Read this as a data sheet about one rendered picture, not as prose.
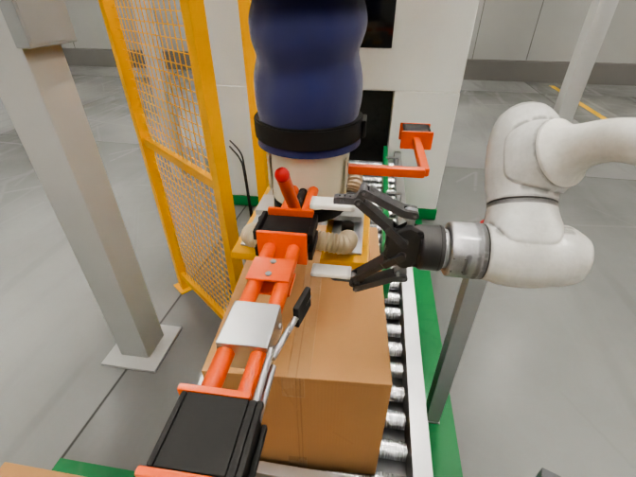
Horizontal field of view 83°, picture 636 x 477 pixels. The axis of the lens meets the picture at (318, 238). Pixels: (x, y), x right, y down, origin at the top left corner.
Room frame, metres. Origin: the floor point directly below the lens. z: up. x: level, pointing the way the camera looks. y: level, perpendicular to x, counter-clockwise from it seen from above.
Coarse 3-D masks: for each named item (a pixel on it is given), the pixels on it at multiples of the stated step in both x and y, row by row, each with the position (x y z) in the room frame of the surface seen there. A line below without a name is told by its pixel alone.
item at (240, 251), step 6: (270, 192) 0.88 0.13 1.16; (252, 216) 0.76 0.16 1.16; (258, 216) 0.75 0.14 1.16; (240, 240) 0.66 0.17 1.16; (234, 246) 0.64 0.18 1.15; (240, 246) 0.63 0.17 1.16; (246, 246) 0.63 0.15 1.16; (234, 252) 0.62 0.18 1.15; (240, 252) 0.62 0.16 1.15; (246, 252) 0.61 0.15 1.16; (252, 252) 0.61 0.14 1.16; (240, 258) 0.61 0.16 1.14; (246, 258) 0.61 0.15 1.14; (252, 258) 0.61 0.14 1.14
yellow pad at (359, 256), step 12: (348, 192) 0.83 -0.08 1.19; (336, 228) 0.70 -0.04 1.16; (348, 228) 0.67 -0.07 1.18; (360, 228) 0.70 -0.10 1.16; (360, 240) 0.65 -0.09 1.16; (324, 252) 0.61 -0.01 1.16; (360, 252) 0.61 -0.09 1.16; (336, 264) 0.58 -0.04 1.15; (348, 264) 0.58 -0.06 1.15; (360, 264) 0.58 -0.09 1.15
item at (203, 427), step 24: (192, 384) 0.21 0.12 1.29; (192, 408) 0.19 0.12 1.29; (216, 408) 0.19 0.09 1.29; (240, 408) 0.19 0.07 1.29; (168, 432) 0.17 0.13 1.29; (192, 432) 0.17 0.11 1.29; (216, 432) 0.17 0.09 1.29; (168, 456) 0.15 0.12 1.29; (192, 456) 0.15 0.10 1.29; (216, 456) 0.15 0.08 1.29
